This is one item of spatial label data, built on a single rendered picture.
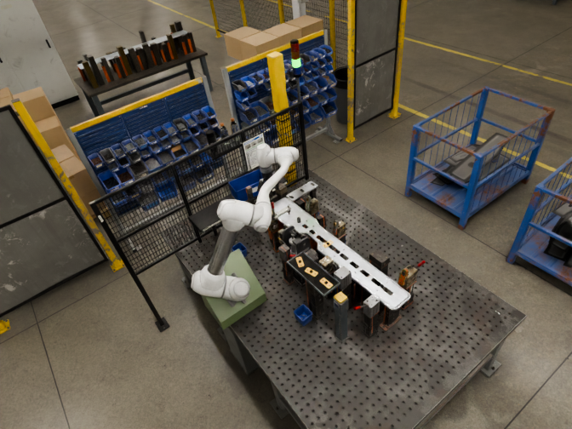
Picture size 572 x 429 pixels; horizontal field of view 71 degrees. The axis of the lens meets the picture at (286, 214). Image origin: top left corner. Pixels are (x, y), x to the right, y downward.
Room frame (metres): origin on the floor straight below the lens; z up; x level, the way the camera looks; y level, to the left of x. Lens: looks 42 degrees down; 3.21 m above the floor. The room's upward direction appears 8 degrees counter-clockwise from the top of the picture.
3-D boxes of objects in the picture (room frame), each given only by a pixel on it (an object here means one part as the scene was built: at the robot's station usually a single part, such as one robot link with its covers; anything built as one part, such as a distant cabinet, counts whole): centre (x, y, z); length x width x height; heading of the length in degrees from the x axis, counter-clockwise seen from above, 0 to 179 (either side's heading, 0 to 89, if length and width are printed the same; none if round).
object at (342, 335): (1.44, -0.26, 0.92); 0.08 x 0.08 x 0.44; 32
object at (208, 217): (2.69, 0.37, 1.01); 0.90 x 0.22 x 0.03; 122
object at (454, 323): (2.08, -0.17, 0.68); 2.56 x 1.61 x 0.04; 31
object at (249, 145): (2.95, 0.18, 1.30); 0.23 x 0.02 x 0.31; 122
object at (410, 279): (1.64, -0.75, 0.88); 0.15 x 0.11 x 0.36; 122
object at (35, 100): (5.49, 3.48, 0.52); 1.20 x 0.80 x 1.05; 28
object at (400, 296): (2.02, -0.29, 1.00); 1.38 x 0.22 x 0.02; 32
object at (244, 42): (5.95, -0.21, 0.67); 1.20 x 0.80 x 1.35; 123
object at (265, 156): (2.35, 0.08, 1.65); 0.13 x 0.11 x 0.16; 85
